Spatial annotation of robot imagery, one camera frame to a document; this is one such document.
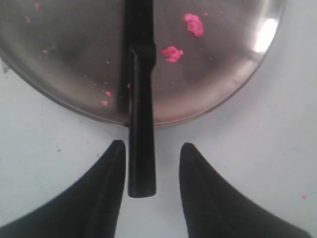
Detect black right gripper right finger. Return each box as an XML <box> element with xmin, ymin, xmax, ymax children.
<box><xmin>179</xmin><ymin>143</ymin><xmax>311</xmax><ymax>238</ymax></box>

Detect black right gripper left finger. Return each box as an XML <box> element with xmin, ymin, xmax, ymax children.
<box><xmin>0</xmin><ymin>140</ymin><xmax>126</xmax><ymax>238</ymax></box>

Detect black knife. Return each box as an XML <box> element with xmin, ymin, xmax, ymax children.
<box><xmin>125</xmin><ymin>0</ymin><xmax>157</xmax><ymax>198</ymax></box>

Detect round steel plate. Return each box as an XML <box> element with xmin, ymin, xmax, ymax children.
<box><xmin>0</xmin><ymin>0</ymin><xmax>285</xmax><ymax>126</ymax></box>

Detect pink crumb near knife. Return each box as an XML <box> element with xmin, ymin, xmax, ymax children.
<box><xmin>160</xmin><ymin>46</ymin><xmax>184</xmax><ymax>63</ymax></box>

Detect pink crumb on plate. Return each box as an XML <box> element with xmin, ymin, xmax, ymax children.
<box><xmin>183</xmin><ymin>13</ymin><xmax>204</xmax><ymax>37</ymax></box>

